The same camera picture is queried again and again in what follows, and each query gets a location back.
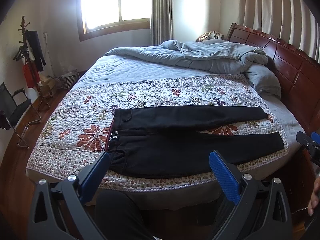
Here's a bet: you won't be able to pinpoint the wooden coat rack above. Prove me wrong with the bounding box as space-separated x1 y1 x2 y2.
18 16 50 110

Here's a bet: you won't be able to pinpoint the floral quilted bedspread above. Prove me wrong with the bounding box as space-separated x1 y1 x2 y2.
27 74 289 192

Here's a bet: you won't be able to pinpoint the black office chair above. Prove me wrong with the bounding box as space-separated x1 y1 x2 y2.
0 83 42 148

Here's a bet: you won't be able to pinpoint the grey window curtain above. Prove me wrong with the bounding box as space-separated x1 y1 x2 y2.
150 0 173 45

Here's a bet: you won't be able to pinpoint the grey blue duvet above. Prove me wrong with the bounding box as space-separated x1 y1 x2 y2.
105 40 268 75

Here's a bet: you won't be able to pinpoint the wire waste basket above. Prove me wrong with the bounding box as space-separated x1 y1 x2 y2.
61 71 79 90

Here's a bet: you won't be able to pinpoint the red hanging bag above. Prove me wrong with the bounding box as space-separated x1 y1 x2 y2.
23 63 40 88

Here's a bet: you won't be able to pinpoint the black pants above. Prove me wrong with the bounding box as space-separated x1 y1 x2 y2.
105 105 284 179

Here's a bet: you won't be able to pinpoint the person right hand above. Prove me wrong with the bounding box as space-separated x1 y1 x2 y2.
308 177 320 216

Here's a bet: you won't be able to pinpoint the dark wooden headboard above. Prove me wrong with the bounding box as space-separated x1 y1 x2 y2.
226 23 319 135

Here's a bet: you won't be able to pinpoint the patterned cushion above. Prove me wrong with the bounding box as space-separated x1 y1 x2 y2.
196 31 225 42

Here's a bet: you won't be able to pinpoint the light blue bed sheet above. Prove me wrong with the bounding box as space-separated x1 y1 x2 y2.
73 56 303 135

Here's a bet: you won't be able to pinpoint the grey pillow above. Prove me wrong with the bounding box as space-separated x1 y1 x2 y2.
244 63 281 100

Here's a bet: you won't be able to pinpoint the beige wall curtain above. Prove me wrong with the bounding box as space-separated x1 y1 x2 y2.
238 0 319 62

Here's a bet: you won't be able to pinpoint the black hanging garment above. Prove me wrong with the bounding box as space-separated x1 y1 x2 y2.
25 30 46 72

